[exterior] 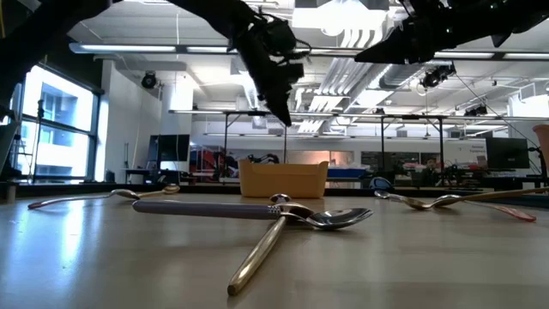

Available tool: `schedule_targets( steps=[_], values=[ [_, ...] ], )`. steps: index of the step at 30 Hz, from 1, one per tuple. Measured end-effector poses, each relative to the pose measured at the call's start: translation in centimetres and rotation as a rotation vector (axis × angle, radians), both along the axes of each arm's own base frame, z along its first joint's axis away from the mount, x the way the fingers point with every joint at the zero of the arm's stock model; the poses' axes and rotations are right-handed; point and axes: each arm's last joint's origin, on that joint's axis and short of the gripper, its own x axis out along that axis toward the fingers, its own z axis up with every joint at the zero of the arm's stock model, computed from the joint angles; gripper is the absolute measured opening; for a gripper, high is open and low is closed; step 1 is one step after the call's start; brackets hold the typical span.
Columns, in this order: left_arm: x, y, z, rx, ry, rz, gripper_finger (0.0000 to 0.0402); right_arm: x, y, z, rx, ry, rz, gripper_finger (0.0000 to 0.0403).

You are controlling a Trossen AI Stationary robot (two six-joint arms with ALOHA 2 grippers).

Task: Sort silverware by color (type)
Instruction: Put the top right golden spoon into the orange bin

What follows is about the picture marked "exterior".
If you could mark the black table edge rail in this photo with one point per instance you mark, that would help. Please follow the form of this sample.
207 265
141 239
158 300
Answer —
206 188

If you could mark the black workstation frame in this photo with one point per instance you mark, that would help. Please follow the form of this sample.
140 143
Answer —
441 141
226 137

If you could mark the small grey post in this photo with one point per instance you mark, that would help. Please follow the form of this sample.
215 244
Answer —
10 192

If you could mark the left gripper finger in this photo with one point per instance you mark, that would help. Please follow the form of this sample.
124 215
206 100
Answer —
274 103
286 98

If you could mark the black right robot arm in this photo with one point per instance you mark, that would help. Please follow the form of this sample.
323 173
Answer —
493 21

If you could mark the black monitor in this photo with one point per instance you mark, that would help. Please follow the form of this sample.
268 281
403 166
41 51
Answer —
508 152
169 148

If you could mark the person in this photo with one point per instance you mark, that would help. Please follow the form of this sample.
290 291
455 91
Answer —
430 165

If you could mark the blue white round object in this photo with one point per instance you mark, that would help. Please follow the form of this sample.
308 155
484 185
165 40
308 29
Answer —
381 183

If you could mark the red machine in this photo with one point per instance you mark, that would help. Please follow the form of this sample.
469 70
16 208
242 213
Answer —
206 159

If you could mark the yellow plastic bin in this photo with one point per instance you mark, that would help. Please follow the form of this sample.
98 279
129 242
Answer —
283 180

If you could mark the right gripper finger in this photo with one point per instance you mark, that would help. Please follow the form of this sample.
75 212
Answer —
394 56
394 43

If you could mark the pink plastic bin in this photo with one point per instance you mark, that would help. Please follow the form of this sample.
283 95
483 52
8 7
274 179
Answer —
542 146

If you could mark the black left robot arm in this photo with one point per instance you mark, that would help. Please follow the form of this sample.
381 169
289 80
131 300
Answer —
34 38

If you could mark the black tripod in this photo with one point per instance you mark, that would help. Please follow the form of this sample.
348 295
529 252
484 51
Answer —
40 129

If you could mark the blue box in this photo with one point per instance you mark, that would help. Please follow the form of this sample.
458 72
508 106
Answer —
349 172

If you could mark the black background robot arm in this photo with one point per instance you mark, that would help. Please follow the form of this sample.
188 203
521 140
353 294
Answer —
262 159

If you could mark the black ceiling camera cluster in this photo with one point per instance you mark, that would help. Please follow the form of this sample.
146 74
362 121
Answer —
437 76

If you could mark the window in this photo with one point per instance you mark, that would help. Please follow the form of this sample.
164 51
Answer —
56 137

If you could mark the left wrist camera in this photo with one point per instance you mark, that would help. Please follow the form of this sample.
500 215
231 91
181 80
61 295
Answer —
279 36

